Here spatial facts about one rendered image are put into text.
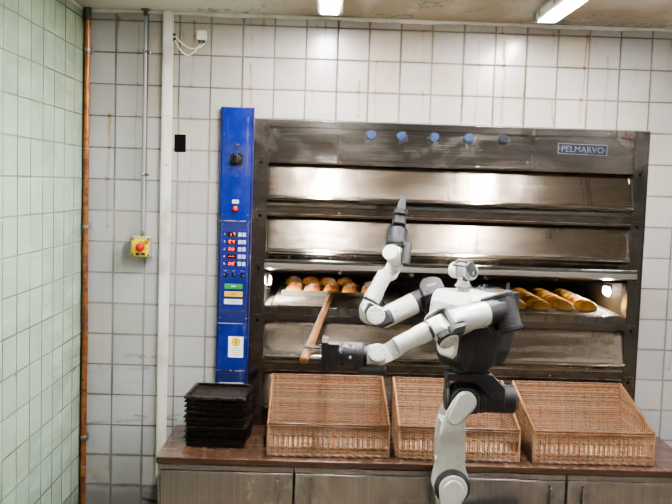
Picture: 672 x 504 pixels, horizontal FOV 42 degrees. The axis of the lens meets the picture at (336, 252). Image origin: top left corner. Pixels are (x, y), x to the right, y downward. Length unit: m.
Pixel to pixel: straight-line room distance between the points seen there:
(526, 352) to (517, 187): 0.82
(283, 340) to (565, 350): 1.41
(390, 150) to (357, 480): 1.58
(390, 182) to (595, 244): 1.06
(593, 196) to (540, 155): 0.33
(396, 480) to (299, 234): 1.27
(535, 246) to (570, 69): 0.88
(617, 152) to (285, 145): 1.64
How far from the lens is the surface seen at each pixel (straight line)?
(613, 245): 4.58
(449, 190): 4.38
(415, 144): 4.38
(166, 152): 4.39
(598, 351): 4.63
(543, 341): 4.56
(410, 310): 3.64
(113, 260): 4.48
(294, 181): 4.35
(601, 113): 4.56
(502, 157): 4.45
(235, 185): 4.33
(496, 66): 4.46
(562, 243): 4.51
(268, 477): 4.02
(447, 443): 3.60
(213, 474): 4.04
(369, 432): 4.01
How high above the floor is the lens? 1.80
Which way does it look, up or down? 4 degrees down
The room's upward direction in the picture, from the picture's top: 2 degrees clockwise
